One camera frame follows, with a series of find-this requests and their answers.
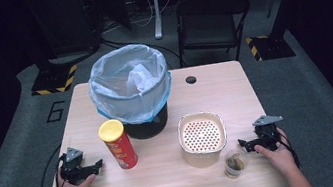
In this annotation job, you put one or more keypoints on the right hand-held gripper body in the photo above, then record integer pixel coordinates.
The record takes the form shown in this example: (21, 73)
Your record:
(267, 133)

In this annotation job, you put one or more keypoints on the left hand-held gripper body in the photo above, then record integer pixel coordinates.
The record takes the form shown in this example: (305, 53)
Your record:
(73, 165)

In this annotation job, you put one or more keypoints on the red chip can yellow lid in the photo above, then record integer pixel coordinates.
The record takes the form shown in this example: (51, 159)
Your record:
(118, 145)

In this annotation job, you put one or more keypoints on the small clear plastic cup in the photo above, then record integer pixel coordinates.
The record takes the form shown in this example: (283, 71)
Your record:
(232, 172)

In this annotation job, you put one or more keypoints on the beige container with perforated strainer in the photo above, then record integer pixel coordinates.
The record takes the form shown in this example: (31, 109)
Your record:
(202, 138)

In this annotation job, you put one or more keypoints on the black trash bin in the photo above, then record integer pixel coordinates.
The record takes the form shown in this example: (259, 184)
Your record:
(148, 128)

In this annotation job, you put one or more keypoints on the person's right hand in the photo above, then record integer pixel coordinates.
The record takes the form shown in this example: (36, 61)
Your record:
(277, 157)

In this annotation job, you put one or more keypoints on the black folding chair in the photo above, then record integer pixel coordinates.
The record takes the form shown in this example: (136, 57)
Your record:
(211, 25)

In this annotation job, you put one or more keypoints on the dark equipment stand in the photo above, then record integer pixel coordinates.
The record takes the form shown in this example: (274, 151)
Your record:
(65, 21)

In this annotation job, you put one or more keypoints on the black yellow striped base plate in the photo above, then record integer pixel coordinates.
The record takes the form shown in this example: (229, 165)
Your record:
(270, 48)
(54, 81)

